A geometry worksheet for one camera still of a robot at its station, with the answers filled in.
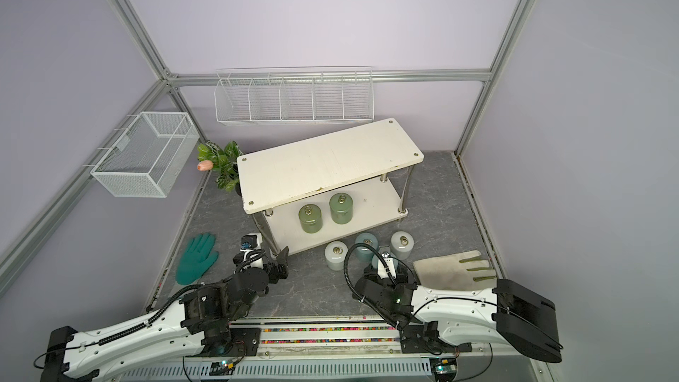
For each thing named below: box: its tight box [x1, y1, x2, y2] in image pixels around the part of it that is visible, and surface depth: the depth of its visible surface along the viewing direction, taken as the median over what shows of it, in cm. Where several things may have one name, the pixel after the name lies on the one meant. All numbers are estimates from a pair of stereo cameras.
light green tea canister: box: [328, 191, 353, 225], surface depth 89 cm
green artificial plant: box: [197, 140, 243, 193], surface depth 84 cm
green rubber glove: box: [175, 232, 219, 286], surface depth 91 cm
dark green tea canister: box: [297, 203, 323, 234], surface depth 87 cm
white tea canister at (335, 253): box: [324, 240, 349, 272], surface depth 85 cm
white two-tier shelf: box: [236, 118, 425, 258], surface depth 74 cm
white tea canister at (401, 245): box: [390, 230, 415, 260], surface depth 86 cm
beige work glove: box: [412, 250, 498, 291], surface depth 87 cm
